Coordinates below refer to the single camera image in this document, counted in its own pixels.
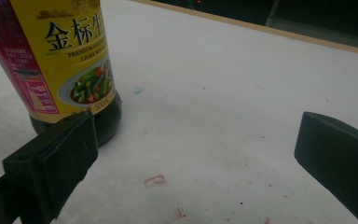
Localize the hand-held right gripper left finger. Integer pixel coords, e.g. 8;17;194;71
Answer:
1;111;100;224

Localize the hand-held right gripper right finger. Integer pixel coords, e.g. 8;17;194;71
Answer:
294;111;358;224

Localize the soy sauce bottle yellow label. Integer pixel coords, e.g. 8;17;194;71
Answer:
0;0;123;147

